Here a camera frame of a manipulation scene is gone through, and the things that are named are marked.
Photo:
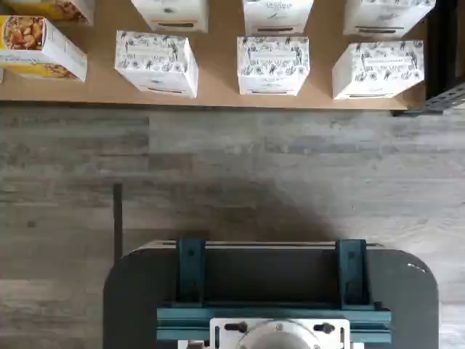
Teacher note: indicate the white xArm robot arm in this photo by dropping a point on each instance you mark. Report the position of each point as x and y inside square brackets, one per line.
[278, 338]

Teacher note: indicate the dark robot base cart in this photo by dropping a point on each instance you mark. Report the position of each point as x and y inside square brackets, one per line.
[138, 291]

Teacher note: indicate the white floral print box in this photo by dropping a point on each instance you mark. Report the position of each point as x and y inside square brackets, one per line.
[272, 65]
[156, 65]
[378, 69]
[169, 14]
[278, 16]
[388, 16]

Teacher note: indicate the yellow white granola box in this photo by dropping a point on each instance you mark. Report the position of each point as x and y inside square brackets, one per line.
[40, 47]
[54, 9]

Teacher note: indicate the thin black pole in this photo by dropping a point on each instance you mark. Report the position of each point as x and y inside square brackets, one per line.
[117, 218]

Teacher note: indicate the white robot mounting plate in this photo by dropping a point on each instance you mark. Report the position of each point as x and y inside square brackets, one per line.
[221, 334]

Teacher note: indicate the teal clamp bracket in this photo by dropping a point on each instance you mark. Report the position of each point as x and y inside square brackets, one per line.
[351, 270]
[190, 269]

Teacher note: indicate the teal aluminium rail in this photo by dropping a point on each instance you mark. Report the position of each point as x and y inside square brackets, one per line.
[181, 320]

